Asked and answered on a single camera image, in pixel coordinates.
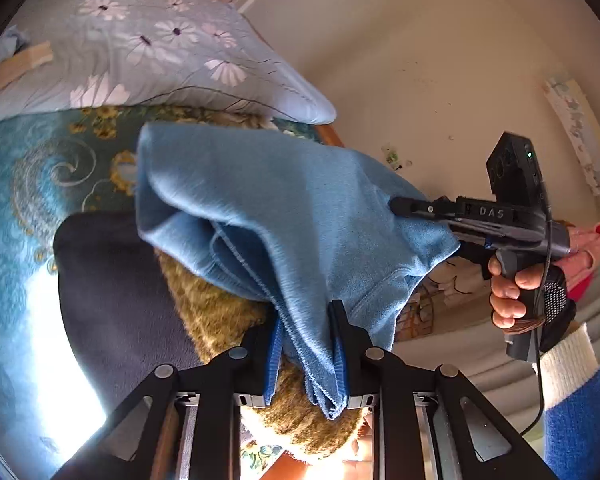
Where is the light blue cloth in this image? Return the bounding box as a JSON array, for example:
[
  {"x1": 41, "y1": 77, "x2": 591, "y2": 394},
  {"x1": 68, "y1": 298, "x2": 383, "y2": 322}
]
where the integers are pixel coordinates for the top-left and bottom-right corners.
[{"x1": 0, "y1": 27, "x2": 31, "y2": 63}]

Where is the yellow knit sweater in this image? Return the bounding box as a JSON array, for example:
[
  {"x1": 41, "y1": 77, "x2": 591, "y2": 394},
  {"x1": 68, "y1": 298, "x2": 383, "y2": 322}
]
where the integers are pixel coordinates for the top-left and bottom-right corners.
[{"x1": 152, "y1": 247, "x2": 368, "y2": 463}]

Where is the pink garment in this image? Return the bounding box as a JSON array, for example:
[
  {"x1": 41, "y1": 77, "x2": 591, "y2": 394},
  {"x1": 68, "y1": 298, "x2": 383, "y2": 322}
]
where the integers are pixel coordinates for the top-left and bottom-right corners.
[{"x1": 560, "y1": 222, "x2": 600, "y2": 301}]

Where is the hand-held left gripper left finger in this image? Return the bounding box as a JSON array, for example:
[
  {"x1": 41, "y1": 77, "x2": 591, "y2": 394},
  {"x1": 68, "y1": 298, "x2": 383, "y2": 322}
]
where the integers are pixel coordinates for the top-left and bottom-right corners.
[{"x1": 50, "y1": 317, "x2": 283, "y2": 480}]

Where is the person's right hand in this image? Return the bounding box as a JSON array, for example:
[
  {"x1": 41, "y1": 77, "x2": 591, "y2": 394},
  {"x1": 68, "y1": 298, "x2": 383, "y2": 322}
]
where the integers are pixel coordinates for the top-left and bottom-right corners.
[{"x1": 489, "y1": 254, "x2": 578, "y2": 353}]

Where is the grey ribbed couch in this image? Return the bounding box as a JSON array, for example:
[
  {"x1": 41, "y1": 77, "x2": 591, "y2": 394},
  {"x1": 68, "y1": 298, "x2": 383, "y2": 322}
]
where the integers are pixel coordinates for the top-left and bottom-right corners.
[{"x1": 395, "y1": 305, "x2": 600, "y2": 441}]

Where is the beige fleece blanket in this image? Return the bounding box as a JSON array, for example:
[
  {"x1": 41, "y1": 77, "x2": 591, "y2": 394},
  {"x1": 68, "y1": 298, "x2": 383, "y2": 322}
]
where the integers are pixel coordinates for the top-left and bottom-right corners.
[{"x1": 0, "y1": 42, "x2": 53, "y2": 98}]

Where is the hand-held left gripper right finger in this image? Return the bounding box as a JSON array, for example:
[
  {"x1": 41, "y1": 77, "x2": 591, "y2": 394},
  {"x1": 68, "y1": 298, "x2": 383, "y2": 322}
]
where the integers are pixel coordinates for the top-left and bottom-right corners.
[{"x1": 330, "y1": 300, "x2": 561, "y2": 480}]

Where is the navy garment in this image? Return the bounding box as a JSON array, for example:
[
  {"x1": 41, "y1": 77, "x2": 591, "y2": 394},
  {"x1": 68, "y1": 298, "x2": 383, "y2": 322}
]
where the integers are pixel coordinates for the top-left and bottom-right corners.
[{"x1": 53, "y1": 212, "x2": 206, "y2": 376}]

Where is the blue fleece sweater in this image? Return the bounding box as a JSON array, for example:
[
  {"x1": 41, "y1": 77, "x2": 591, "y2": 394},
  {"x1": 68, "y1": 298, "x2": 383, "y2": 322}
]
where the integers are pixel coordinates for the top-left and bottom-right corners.
[{"x1": 134, "y1": 121, "x2": 462, "y2": 421}]

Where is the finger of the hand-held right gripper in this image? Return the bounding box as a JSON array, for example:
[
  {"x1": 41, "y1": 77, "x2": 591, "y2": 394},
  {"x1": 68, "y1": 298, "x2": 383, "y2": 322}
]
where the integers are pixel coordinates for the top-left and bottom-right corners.
[{"x1": 389, "y1": 196, "x2": 458, "y2": 221}]

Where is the grey-blue daisy print duvet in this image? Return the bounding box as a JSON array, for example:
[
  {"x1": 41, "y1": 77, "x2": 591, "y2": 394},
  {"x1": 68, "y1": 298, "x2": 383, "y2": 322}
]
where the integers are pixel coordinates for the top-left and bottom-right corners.
[{"x1": 0, "y1": 0, "x2": 338, "y2": 128}]

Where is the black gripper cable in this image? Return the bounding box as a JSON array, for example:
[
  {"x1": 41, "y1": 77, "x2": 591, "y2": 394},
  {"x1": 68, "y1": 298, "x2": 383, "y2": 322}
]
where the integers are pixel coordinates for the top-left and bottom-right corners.
[{"x1": 520, "y1": 175, "x2": 561, "y2": 438}]

